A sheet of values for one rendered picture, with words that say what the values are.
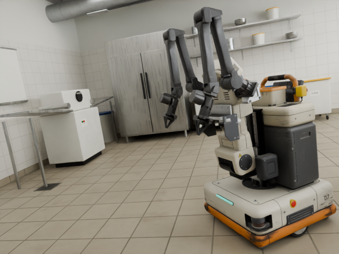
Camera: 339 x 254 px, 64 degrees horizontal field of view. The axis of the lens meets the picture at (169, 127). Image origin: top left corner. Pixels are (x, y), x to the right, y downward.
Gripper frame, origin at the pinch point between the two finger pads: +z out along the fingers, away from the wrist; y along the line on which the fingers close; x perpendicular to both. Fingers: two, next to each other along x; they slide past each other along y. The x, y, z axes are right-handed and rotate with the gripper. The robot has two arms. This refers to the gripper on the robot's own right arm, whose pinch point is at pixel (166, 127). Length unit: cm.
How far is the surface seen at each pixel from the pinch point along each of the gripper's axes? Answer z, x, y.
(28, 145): 85, -83, -321
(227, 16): -265, 195, -312
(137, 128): 8, 94, -351
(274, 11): -278, 250, -240
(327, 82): -167, 346, -165
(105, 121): 15, 45, -432
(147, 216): 75, 24, -40
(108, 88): -60, 38, -470
